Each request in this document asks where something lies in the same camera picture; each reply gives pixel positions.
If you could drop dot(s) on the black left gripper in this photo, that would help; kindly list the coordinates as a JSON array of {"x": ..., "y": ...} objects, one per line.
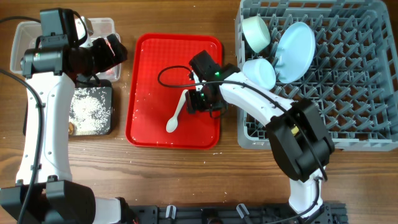
[{"x": 107, "y": 58}]

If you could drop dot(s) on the brown food scrap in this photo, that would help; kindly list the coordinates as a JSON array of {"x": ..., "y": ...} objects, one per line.
[{"x": 71, "y": 129}]

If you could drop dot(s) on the grey dishwasher rack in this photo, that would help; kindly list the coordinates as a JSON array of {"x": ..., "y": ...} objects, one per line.
[{"x": 353, "y": 76}]

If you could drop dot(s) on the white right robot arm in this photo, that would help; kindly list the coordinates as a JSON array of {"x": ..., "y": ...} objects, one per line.
[{"x": 300, "y": 142}]

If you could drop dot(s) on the green bowl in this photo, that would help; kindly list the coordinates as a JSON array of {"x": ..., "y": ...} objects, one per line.
[{"x": 256, "y": 33}]

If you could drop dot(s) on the small light blue bowl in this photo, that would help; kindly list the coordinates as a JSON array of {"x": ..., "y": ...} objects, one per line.
[{"x": 261, "y": 72}]

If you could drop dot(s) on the clear plastic waste bin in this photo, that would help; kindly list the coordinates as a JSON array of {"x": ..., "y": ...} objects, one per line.
[{"x": 27, "y": 32}]

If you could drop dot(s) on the white plastic spoon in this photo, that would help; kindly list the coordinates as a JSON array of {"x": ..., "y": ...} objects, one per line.
[{"x": 172, "y": 123}]

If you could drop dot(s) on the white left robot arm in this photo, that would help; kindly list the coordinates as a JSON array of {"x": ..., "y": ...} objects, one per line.
[{"x": 44, "y": 191}]

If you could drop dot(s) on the large light blue plate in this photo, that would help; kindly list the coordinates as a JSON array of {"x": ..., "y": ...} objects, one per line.
[{"x": 295, "y": 52}]

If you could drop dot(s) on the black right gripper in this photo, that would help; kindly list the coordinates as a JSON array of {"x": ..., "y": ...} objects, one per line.
[{"x": 193, "y": 106}]

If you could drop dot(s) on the white rice grains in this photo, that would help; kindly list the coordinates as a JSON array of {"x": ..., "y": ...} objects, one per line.
[{"x": 90, "y": 111}]

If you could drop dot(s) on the red snack wrapper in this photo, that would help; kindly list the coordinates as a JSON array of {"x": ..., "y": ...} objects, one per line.
[{"x": 110, "y": 71}]

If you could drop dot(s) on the yellow plastic cup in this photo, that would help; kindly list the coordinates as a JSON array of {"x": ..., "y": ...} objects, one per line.
[{"x": 295, "y": 130}]

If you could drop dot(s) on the red plastic tray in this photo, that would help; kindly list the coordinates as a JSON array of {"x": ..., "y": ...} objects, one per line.
[{"x": 158, "y": 73}]

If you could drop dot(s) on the black waste tray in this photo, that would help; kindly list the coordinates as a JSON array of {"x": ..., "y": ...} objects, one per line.
[{"x": 56, "y": 95}]

